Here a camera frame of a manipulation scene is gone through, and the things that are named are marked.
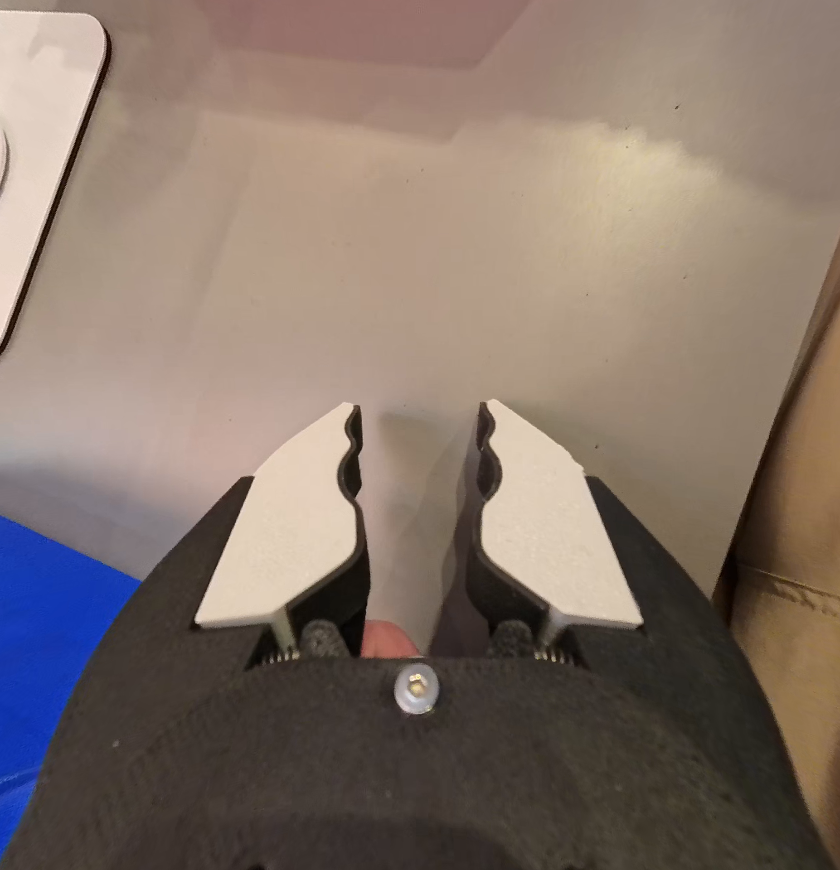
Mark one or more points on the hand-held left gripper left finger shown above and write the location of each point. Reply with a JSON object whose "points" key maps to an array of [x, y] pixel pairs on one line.
{"points": [[284, 530]]}

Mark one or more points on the blue plastic bin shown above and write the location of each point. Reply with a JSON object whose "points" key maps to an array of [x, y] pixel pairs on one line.
{"points": [[46, 666]]}

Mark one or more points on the person's left hand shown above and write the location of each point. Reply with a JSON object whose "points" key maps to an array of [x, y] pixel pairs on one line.
{"points": [[387, 642]]}

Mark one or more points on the brown cardboard box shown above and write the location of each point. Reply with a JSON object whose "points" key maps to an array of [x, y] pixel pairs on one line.
{"points": [[800, 544]]}

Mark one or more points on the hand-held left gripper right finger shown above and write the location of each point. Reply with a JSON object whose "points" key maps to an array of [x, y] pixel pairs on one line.
{"points": [[549, 537]]}

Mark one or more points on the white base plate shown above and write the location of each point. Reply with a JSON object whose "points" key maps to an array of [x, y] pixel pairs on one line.
{"points": [[39, 170]]}

